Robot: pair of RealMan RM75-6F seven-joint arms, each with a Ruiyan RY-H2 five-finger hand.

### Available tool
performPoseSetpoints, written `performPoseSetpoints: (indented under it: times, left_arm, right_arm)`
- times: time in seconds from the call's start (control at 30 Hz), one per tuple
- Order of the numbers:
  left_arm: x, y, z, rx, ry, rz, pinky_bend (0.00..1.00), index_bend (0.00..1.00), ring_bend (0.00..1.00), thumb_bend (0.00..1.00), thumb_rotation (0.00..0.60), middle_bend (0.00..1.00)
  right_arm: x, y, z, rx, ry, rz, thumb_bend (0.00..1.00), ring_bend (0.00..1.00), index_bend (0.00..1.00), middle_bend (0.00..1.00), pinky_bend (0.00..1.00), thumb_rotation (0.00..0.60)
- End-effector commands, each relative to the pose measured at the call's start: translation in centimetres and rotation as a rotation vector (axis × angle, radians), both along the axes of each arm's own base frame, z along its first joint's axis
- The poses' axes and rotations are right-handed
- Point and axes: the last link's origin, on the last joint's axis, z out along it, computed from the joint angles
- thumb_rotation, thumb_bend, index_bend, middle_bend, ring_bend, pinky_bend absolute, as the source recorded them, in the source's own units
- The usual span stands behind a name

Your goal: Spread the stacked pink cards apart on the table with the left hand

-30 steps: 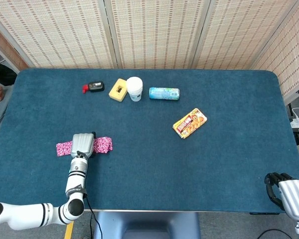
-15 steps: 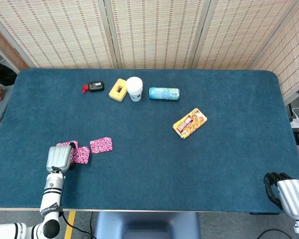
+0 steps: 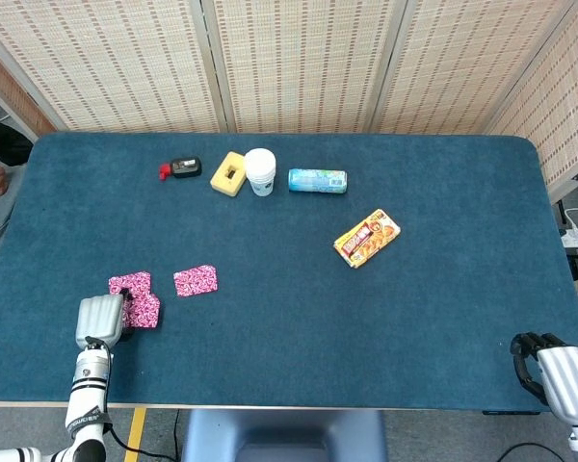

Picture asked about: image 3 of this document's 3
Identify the white flower-print paper cup stack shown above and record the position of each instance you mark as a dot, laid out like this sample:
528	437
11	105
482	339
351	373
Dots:
260	173

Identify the teal felt table cloth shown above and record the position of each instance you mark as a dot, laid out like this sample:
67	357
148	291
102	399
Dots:
289	337

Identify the yellow sponge with hole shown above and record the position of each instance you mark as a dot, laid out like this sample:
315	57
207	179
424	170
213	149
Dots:
221	180

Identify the black device with red cap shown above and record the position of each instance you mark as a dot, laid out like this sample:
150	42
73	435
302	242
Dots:
185	167

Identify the beige woven screen panel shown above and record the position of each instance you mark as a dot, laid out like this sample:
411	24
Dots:
101	62
303	62
462	62
563	96

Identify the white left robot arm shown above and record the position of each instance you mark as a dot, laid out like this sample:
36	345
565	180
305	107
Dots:
89	399

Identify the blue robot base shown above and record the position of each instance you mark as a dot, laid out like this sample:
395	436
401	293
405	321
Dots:
284	435

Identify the brown woven screen panel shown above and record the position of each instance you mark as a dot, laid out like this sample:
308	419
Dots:
5	91

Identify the light blue drink can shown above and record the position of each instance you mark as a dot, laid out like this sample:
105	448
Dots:
318	180

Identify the yellow floor tape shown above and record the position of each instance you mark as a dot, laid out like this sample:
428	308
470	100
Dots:
135	433

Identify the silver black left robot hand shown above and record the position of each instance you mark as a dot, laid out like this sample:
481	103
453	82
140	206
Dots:
98	320

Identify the yellow snack box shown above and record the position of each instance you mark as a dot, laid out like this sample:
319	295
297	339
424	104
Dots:
366	238

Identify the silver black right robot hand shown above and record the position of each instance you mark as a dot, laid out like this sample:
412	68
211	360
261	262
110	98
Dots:
566	375

